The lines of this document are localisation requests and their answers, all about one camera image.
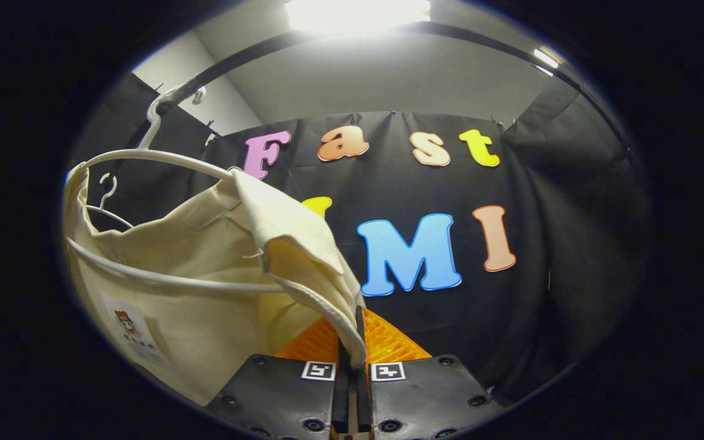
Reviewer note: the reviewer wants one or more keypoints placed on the white plastic clothes hanger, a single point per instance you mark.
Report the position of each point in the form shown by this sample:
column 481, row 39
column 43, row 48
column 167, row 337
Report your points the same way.
column 113, row 216
column 156, row 156

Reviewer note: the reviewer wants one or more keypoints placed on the large ceiling light panel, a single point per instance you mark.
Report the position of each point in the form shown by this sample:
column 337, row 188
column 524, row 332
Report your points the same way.
column 358, row 15

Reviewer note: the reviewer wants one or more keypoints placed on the small ceiling light panel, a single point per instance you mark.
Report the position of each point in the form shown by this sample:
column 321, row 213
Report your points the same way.
column 546, row 59

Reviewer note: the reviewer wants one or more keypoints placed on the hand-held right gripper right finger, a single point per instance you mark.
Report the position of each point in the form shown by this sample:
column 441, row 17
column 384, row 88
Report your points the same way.
column 363, row 397

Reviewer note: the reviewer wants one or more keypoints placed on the black backdrop cloth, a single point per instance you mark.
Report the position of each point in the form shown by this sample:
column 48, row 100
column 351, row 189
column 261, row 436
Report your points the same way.
column 541, row 244

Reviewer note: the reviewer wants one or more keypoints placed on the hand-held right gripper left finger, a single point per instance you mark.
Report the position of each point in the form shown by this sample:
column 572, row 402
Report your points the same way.
column 278, row 391

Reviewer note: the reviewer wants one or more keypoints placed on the black metal clothes rack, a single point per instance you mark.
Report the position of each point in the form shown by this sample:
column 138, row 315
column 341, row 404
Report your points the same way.
column 266, row 47

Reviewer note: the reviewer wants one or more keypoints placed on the cream long-sleeved shirt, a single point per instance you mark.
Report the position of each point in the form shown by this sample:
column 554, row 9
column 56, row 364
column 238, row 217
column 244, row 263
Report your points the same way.
column 205, row 244

